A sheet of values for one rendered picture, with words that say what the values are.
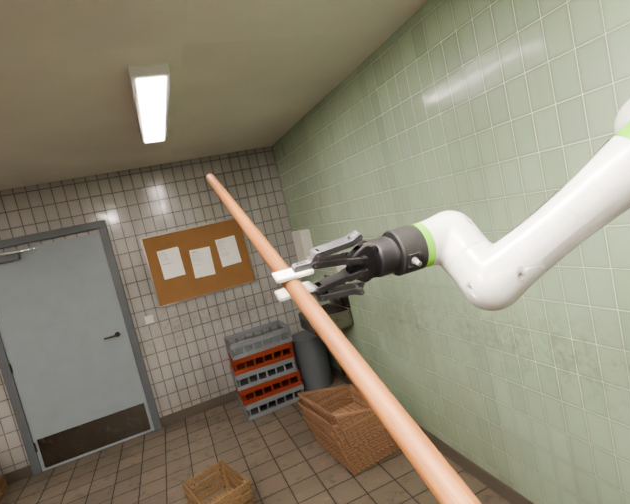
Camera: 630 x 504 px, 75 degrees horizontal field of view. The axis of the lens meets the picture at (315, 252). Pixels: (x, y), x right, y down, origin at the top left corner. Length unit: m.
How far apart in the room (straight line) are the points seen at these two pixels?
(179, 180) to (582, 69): 3.69
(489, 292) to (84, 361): 4.19
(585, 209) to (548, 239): 0.07
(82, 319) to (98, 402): 0.82
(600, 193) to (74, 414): 4.55
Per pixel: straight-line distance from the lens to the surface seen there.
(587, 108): 1.71
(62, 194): 4.59
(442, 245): 0.83
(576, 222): 0.81
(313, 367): 4.33
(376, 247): 0.78
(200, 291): 4.50
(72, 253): 4.52
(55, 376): 4.70
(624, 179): 0.82
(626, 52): 1.65
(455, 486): 0.45
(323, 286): 0.76
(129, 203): 4.51
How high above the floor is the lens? 1.77
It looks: 5 degrees down
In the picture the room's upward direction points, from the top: 13 degrees counter-clockwise
